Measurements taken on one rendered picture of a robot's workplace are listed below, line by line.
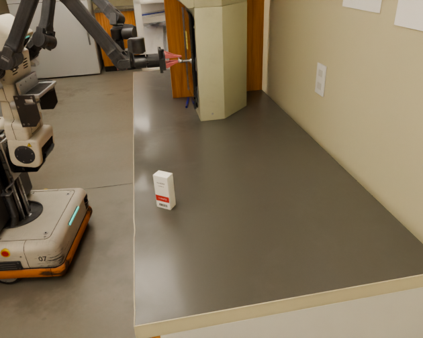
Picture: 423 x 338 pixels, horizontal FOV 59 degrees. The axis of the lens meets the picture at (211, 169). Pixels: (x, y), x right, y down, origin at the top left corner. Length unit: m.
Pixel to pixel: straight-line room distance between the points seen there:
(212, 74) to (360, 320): 1.10
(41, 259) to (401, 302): 1.80
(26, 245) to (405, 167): 1.86
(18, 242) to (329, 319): 1.76
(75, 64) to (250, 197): 5.74
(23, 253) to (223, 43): 1.51
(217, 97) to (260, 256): 0.91
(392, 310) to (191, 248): 0.49
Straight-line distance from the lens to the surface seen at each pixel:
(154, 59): 1.68
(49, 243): 2.23
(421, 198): 1.09
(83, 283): 2.33
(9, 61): 1.83
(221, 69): 1.64
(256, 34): 2.04
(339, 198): 1.16
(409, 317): 1.07
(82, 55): 6.63
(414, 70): 1.07
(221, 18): 1.60
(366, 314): 0.98
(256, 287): 0.86
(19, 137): 2.14
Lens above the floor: 1.56
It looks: 29 degrees down
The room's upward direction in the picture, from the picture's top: 3 degrees counter-clockwise
